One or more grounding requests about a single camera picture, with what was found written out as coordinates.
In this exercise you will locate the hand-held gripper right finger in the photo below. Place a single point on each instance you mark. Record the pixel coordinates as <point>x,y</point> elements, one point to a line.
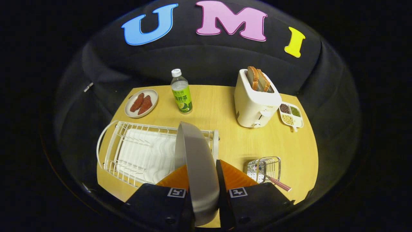
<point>221,187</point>

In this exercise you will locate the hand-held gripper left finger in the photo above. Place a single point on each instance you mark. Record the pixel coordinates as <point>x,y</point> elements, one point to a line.
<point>154,206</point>

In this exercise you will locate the grey round plate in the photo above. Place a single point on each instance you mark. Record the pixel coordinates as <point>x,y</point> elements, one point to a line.
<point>199,167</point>

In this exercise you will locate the white divided dish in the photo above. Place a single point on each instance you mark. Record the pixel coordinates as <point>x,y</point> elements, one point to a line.
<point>298,122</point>

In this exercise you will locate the small beige plate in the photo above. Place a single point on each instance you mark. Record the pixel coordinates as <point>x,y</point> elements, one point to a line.
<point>154,96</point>

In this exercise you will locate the white toaster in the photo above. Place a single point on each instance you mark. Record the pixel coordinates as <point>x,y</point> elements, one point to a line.
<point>254,106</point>

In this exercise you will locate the pile of yellow soybeans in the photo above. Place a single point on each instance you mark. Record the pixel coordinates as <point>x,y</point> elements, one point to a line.
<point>287,120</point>

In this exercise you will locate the green tea bottle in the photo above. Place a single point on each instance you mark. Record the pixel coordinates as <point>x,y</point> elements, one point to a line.
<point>182,96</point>

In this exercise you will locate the pile of dark red beans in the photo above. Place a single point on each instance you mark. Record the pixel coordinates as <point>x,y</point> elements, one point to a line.
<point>285,108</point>

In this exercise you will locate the red sausage piece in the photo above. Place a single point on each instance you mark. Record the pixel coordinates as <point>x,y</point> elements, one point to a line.
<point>137,102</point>
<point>145,105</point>

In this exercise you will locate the pile of green beans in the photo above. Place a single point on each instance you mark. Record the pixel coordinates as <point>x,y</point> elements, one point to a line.
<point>295,111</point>

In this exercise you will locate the black backdrop cloth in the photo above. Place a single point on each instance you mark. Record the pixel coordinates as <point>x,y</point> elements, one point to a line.
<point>209,61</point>

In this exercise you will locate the white clip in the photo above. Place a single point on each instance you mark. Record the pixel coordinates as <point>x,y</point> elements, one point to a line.
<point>88,87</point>

